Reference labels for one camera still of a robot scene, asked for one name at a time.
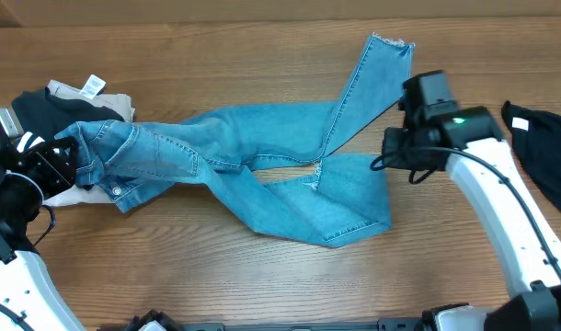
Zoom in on blue denim jeans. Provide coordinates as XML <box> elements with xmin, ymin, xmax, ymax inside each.
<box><xmin>53</xmin><ymin>32</ymin><xmax>416</xmax><ymax>249</ymax></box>

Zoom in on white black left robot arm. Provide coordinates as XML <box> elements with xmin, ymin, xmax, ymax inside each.
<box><xmin>0</xmin><ymin>138</ymin><xmax>84</xmax><ymax>330</ymax></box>

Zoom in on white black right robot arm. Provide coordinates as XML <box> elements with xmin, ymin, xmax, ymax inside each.
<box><xmin>371</xmin><ymin>71</ymin><xmax>561</xmax><ymax>331</ymax></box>

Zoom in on black shirt white letters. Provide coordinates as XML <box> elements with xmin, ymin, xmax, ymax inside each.
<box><xmin>11</xmin><ymin>87</ymin><xmax>124</xmax><ymax>153</ymax></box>

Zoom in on folded beige garment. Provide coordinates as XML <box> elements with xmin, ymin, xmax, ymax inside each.
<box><xmin>44</xmin><ymin>75</ymin><xmax>148</xmax><ymax>211</ymax></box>

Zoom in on black garment right side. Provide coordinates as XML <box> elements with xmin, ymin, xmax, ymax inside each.
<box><xmin>501</xmin><ymin>101</ymin><xmax>561</xmax><ymax>211</ymax></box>

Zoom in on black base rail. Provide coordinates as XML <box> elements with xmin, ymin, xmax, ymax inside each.
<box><xmin>119</xmin><ymin>308</ymin><xmax>470</xmax><ymax>331</ymax></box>

